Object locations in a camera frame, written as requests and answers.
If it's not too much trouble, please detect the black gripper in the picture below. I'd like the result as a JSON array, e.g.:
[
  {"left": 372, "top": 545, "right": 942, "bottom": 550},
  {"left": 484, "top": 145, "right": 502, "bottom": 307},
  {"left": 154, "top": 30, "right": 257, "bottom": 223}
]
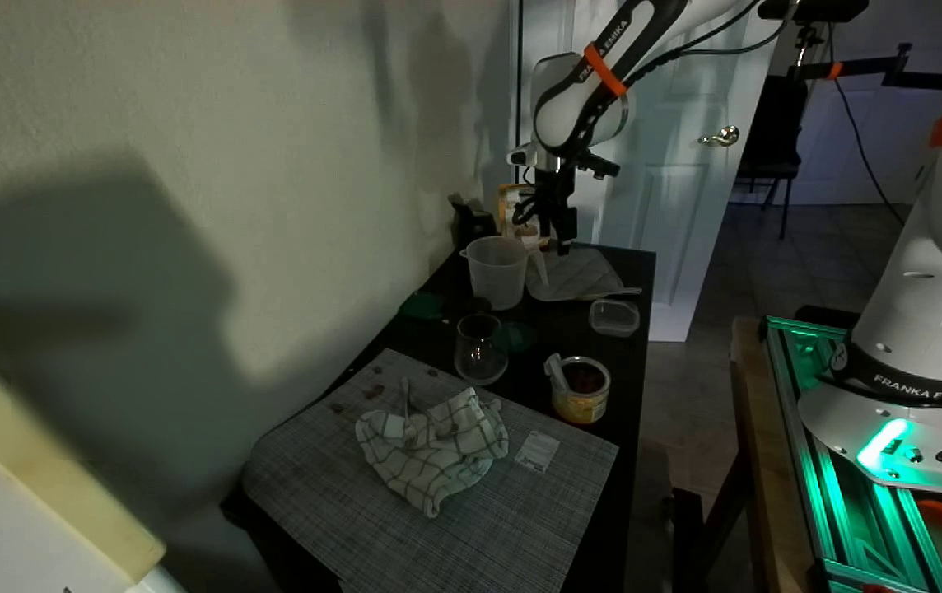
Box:
[{"left": 510, "top": 141, "right": 624, "bottom": 253}]

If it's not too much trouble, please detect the translucent plastic measuring jug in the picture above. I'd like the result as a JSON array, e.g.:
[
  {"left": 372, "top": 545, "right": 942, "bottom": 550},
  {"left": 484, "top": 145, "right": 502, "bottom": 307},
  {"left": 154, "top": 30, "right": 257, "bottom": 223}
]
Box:
[{"left": 459, "top": 234, "right": 553, "bottom": 312}]

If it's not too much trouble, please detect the grey quilted pot holder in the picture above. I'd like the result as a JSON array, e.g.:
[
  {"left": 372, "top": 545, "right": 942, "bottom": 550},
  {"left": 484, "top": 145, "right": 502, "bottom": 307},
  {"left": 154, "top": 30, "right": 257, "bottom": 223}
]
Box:
[{"left": 523, "top": 244, "right": 647, "bottom": 307}]

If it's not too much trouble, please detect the square clear plastic container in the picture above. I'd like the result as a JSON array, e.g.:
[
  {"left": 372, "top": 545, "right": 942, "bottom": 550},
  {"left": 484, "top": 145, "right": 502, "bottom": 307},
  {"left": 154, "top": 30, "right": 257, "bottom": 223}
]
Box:
[{"left": 587, "top": 296, "right": 647, "bottom": 340}]

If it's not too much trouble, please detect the white panelled door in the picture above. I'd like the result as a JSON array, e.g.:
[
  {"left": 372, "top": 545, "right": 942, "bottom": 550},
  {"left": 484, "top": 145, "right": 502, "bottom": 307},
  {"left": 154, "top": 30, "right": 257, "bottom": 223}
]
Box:
[{"left": 510, "top": 0, "right": 787, "bottom": 346}]

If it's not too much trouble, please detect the black side table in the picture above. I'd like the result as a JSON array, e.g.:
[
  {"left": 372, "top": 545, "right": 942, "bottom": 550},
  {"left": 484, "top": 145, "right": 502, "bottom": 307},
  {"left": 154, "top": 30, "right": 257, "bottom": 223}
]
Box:
[{"left": 218, "top": 239, "right": 659, "bottom": 593}]

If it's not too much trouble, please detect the yellow-brown ceramic mug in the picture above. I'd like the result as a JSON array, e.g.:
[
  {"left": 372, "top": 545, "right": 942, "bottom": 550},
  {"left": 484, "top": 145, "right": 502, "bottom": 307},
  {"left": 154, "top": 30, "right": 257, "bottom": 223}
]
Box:
[{"left": 542, "top": 349, "right": 615, "bottom": 430}]

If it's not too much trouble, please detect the small white packet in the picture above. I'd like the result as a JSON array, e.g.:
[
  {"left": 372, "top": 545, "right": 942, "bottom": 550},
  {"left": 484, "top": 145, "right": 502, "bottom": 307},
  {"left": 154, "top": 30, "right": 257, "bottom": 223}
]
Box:
[{"left": 510, "top": 430, "right": 566, "bottom": 479}]

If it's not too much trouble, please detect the white checked dish cloth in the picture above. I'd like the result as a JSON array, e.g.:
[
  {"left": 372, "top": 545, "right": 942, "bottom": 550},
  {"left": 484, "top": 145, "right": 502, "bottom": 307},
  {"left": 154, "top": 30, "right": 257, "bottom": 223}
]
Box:
[{"left": 354, "top": 382, "right": 513, "bottom": 522}]

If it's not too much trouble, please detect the brass door handle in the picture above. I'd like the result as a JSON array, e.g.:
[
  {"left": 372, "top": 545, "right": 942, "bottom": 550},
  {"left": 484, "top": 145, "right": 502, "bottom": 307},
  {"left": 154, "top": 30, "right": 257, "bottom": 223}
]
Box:
[{"left": 694, "top": 122, "right": 744, "bottom": 152}]

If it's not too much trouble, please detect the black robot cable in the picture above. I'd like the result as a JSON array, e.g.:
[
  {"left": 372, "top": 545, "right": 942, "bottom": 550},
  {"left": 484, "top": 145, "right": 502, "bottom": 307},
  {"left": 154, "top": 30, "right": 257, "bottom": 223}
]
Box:
[{"left": 615, "top": 0, "right": 794, "bottom": 86}]

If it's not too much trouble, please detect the black camera tripod stand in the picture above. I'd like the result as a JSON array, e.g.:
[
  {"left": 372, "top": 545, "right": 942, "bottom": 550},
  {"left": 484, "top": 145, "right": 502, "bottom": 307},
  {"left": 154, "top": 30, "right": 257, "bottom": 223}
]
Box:
[{"left": 737, "top": 0, "right": 942, "bottom": 241}]

